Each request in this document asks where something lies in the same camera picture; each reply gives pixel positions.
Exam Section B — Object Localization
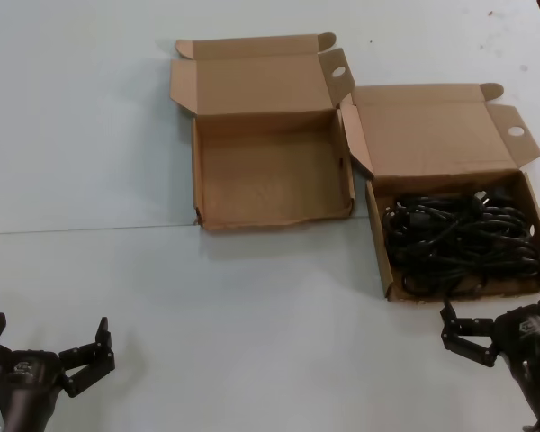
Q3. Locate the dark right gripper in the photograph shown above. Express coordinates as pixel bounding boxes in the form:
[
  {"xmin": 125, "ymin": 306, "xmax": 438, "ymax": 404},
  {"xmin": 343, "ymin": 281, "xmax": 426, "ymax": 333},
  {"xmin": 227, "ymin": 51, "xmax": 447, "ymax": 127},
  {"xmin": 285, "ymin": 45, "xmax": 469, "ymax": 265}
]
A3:
[{"xmin": 439, "ymin": 287, "xmax": 540, "ymax": 432}]

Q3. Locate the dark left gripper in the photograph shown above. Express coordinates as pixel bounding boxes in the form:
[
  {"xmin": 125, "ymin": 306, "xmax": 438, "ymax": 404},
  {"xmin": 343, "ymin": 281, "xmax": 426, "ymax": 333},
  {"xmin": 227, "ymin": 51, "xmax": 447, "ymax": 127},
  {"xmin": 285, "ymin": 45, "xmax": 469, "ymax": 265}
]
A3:
[{"xmin": 0, "ymin": 312, "xmax": 117, "ymax": 432}]

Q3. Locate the empty brown cardboard box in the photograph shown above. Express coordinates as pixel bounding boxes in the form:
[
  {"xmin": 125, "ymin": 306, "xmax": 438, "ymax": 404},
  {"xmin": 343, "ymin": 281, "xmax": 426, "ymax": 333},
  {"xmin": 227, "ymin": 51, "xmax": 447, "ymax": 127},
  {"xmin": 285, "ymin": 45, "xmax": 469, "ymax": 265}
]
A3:
[{"xmin": 169, "ymin": 31, "xmax": 358, "ymax": 233}]

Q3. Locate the brown cardboard box with cables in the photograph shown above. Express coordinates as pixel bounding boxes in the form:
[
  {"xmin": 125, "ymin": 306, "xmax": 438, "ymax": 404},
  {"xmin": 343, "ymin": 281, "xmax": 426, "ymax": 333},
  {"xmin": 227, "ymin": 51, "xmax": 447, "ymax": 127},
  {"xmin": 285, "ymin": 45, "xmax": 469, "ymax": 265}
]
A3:
[{"xmin": 339, "ymin": 83, "xmax": 540, "ymax": 302}]

